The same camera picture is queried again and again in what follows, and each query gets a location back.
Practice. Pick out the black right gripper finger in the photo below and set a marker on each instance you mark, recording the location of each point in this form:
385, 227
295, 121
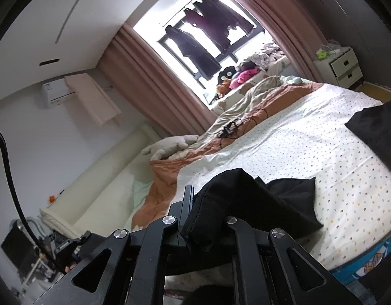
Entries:
177, 216

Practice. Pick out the large black garment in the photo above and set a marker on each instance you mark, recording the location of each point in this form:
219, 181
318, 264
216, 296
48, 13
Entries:
286, 203

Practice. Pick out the hanging dark clothes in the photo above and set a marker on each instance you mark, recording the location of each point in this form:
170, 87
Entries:
208, 32

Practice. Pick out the beige plush toy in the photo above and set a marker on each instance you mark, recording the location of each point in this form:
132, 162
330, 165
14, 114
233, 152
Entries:
165, 148

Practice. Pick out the black device on bed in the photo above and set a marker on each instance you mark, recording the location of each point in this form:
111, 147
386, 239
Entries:
230, 129

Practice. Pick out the cream padded headboard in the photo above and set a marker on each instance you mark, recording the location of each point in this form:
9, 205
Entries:
107, 195

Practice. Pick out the beige duvet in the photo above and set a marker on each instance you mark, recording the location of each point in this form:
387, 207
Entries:
243, 100

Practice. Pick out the black plush toy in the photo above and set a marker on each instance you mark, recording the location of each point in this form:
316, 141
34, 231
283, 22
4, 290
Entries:
226, 73

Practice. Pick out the pink plush toy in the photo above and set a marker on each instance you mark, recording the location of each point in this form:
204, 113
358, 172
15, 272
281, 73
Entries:
243, 77

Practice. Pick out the left pink curtain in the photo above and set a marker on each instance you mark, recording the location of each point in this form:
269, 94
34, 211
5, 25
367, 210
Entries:
138, 73

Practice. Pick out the pink curtain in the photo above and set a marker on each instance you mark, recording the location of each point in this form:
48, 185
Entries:
293, 30
138, 73

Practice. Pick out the black monitor screen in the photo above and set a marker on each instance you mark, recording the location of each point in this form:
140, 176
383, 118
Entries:
20, 251

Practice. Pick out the white air conditioner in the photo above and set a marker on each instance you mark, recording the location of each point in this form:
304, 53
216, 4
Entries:
55, 92

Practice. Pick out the white floral bed sheet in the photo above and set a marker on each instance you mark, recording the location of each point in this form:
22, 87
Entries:
309, 139

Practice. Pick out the white bedside cabinet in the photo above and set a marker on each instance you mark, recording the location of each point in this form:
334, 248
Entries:
341, 69

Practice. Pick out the right pink curtain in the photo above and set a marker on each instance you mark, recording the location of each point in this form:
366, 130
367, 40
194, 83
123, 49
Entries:
293, 30

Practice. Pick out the dark wardrobe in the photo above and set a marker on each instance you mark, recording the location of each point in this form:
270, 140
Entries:
354, 23

